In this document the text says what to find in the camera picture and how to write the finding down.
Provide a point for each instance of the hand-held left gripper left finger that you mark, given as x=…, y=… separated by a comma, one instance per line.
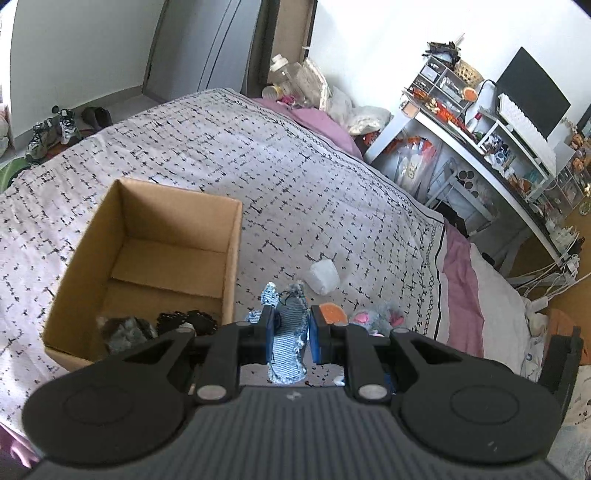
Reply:
x=268, y=339

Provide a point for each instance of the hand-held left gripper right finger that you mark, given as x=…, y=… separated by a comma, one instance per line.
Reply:
x=316, y=342

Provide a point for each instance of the blue white knitted slipper sock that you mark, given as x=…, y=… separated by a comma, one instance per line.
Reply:
x=288, y=323

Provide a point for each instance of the orange soft toy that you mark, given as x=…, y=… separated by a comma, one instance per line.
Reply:
x=333, y=314

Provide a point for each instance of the grey pink plush mouse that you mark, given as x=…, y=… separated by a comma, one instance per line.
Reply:
x=381, y=314

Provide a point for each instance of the black lace cloth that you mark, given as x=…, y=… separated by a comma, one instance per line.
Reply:
x=198, y=319

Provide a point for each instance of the grey furry soft item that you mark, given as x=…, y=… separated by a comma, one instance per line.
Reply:
x=122, y=330

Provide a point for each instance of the cardboard box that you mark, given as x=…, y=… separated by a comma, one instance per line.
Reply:
x=171, y=217

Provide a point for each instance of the white power strip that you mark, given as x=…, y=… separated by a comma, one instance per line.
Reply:
x=535, y=303

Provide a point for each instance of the white duvet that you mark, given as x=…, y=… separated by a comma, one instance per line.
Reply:
x=498, y=300

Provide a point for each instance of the pink bed sheet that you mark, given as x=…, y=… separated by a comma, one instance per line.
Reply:
x=457, y=286

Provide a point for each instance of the white black printed blanket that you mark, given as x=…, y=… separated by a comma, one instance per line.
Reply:
x=277, y=184

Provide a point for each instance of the white folding chair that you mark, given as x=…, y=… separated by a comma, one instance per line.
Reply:
x=461, y=194

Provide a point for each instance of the hanging printed plastic bag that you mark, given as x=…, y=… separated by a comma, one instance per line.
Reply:
x=413, y=159

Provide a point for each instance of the white plastic bag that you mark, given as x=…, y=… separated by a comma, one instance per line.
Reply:
x=369, y=119

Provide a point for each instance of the clear plastic bag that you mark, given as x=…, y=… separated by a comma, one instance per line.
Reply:
x=339, y=106

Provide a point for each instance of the white keyboard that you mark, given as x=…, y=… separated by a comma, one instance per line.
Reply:
x=526, y=129

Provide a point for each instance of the white desk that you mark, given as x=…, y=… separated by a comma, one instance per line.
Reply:
x=461, y=143

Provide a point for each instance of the clear plastic bottle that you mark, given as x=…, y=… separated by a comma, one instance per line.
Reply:
x=284, y=71

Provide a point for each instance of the black laptop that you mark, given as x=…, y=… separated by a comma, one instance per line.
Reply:
x=535, y=90

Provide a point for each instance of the dark slipper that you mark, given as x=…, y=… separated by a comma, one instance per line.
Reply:
x=102, y=115
x=85, y=119

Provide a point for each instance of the grey drawer organizer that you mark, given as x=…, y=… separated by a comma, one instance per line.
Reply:
x=438, y=87

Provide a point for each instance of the orange round ornament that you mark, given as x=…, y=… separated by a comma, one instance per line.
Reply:
x=471, y=94

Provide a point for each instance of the grey sneaker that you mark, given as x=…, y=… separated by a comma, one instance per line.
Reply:
x=68, y=125
x=40, y=138

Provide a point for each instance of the grey door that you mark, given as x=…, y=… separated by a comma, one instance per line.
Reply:
x=198, y=46

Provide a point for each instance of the wicker basket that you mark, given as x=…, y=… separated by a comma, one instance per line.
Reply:
x=468, y=71

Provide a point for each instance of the green leaf-shaped rug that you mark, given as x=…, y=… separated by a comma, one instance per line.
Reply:
x=9, y=173

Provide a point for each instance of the flat cardboard sheet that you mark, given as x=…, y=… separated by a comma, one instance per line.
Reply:
x=286, y=27

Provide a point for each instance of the dark model figure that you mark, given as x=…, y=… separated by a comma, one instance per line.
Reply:
x=443, y=50

